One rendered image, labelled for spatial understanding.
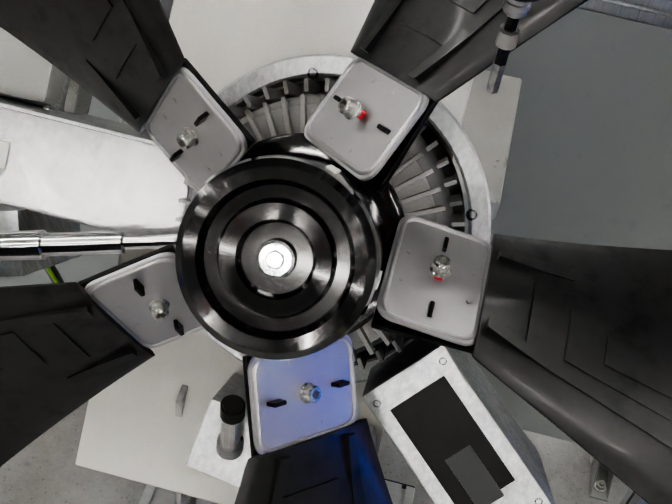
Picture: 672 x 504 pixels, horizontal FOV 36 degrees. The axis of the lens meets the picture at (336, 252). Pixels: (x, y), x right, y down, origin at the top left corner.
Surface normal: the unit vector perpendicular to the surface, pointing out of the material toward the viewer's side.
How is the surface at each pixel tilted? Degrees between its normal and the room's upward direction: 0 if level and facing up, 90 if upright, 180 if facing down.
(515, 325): 10
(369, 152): 48
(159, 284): 93
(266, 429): 54
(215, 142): 93
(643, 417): 17
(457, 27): 43
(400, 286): 7
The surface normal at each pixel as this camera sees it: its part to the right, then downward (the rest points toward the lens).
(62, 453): 0.11, -0.66
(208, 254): -0.10, 0.11
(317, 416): 0.69, 0.03
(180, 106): -0.65, 0.56
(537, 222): -0.22, 0.71
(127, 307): 0.22, 0.78
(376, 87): -0.65, -0.42
